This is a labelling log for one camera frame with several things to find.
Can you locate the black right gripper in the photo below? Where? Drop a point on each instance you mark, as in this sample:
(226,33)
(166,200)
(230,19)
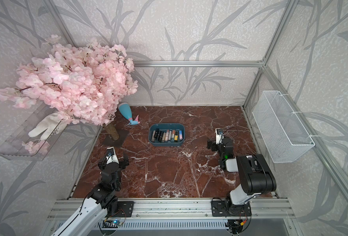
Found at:
(213,148)

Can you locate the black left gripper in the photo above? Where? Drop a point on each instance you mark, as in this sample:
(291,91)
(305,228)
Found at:
(122,164)

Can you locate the blue pink lipstick tube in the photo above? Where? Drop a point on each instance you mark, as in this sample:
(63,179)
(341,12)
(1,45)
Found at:
(180,135)

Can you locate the gold black lipstick tube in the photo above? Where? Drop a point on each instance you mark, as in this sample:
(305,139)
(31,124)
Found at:
(176,136)

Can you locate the silver grey lipstick tube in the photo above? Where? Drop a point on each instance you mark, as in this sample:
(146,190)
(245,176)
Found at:
(170,136)

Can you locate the pale pink lipstick tube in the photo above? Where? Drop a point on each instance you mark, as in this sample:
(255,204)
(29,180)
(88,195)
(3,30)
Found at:
(167,135)

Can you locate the teal plastic storage box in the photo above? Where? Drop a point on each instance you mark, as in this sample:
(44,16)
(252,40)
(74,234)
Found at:
(164,127)

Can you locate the beige nude lipstick tube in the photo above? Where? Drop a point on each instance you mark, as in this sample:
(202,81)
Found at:
(153,136)

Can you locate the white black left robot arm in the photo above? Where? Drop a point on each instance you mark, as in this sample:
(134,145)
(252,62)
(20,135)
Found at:
(85,217)

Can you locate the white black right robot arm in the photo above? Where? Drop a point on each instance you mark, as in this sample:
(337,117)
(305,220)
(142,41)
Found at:
(255,175)

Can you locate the dark square tree base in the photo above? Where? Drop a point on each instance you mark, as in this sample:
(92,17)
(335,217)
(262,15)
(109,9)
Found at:
(110,142)

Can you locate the brown artificial tree trunk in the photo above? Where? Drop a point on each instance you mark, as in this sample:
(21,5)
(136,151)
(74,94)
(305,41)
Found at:
(112,131)

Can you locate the green circuit board left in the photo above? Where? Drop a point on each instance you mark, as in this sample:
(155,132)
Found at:
(113,224)

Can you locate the white fabric glove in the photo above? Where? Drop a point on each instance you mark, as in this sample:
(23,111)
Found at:
(50,125)

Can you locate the pink cherry blossom tree crown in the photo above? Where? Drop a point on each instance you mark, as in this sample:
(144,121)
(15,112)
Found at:
(84,84)

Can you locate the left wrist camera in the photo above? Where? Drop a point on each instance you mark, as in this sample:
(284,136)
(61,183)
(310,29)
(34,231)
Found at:
(111,155)

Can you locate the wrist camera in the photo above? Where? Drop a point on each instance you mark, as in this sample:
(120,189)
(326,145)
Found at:
(111,155)
(219,135)

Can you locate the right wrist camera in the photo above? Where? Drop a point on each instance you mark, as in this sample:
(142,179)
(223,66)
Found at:
(219,135)

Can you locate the white wire mesh basket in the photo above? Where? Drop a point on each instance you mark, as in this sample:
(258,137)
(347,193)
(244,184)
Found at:
(284,135)

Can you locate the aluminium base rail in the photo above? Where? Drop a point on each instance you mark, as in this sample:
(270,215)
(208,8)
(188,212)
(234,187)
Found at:
(201,214)

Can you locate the clear acrylic wall shelf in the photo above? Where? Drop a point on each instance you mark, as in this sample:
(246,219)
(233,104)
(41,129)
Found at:
(35,137)

